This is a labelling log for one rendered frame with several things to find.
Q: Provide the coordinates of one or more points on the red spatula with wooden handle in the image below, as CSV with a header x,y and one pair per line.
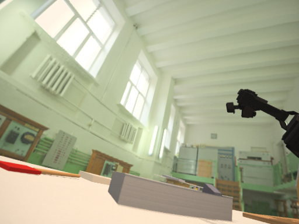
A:
x,y
12,167

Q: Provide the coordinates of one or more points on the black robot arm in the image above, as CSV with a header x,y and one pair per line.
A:
x,y
249,99

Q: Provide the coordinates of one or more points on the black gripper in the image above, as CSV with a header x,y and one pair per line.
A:
x,y
231,107

